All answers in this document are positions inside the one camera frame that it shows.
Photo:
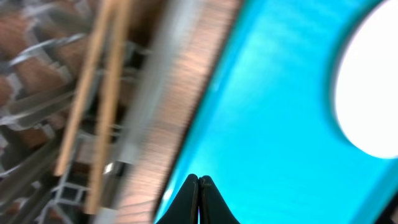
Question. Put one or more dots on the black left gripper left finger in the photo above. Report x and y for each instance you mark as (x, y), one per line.
(184, 207)

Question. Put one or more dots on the large white round plate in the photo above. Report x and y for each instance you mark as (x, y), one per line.
(365, 89)

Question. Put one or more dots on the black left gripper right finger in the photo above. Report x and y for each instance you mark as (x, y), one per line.
(212, 207)

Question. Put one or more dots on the teal plastic serving tray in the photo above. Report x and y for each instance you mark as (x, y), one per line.
(264, 130)

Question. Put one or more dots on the wooden chopstick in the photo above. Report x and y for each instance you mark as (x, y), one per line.
(108, 103)
(81, 93)

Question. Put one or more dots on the grey plastic dishwasher rack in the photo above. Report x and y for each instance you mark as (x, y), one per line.
(44, 83)

